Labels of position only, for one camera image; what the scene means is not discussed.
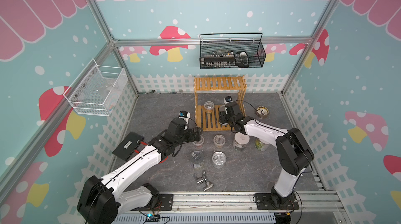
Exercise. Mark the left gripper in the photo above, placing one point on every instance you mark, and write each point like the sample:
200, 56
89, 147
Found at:
191, 138

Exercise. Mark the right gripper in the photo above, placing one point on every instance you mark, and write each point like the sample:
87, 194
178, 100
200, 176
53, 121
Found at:
222, 117

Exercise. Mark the clear tub red contents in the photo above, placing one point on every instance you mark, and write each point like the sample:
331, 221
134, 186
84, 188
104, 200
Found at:
199, 144

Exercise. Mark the large white-lid seed jar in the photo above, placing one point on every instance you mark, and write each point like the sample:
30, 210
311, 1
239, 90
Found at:
240, 141

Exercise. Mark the clear tub orange contents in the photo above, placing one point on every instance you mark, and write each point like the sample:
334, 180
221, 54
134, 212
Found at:
219, 141

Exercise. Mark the wooden two-tier shelf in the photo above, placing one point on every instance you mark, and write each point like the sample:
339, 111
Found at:
208, 119

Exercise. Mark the green label tin can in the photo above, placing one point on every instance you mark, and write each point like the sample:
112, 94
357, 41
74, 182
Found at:
197, 159

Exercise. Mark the cauliflower label plastic jar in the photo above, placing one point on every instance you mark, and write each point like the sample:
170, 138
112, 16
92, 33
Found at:
260, 146

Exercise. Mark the purple label tin can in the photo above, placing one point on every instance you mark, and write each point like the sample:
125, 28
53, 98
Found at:
218, 160

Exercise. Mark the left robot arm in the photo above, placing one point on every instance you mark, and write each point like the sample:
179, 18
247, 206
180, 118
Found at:
103, 199

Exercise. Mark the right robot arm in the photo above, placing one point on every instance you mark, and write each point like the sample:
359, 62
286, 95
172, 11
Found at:
294, 153

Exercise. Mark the round tin on floor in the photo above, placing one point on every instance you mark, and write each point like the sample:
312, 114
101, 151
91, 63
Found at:
262, 112

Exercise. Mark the black flat box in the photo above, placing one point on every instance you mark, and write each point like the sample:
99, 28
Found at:
128, 146

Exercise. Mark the black items in basket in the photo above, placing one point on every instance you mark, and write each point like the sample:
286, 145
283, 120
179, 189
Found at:
230, 60

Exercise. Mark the chrome faucet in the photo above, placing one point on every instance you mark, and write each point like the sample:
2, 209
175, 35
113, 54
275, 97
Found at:
204, 180

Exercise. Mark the green circuit board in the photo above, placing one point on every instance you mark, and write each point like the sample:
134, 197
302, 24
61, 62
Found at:
152, 218

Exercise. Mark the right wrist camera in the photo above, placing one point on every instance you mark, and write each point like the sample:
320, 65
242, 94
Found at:
228, 99

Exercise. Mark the black wire wall basket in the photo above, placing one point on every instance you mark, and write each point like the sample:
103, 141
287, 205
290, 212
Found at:
231, 50

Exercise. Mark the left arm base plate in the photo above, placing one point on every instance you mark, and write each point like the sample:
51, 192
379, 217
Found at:
161, 202

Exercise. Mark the white wire wall basket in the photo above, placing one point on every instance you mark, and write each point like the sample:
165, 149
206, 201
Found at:
97, 90

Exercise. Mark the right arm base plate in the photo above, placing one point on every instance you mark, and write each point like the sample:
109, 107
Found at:
273, 201

